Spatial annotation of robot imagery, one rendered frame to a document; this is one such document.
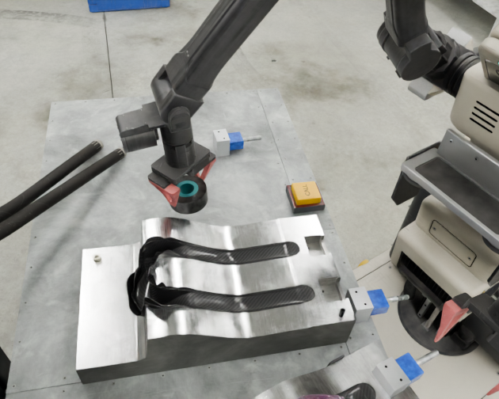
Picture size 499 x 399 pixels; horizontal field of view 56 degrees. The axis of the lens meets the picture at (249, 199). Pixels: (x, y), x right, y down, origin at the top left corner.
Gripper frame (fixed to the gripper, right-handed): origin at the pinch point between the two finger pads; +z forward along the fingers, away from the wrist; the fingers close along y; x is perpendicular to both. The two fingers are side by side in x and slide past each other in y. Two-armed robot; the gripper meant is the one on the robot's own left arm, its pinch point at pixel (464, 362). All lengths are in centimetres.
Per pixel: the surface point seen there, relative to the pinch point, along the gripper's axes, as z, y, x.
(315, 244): 10.3, -36.2, 9.2
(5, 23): 91, -351, 40
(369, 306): 11.2, -19.0, 9.4
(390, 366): 11.8, -7.5, 2.0
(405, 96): 7, -144, 207
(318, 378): 18.3, -13.0, -7.4
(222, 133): 10, -79, 12
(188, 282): 18.1, -38.3, -20.1
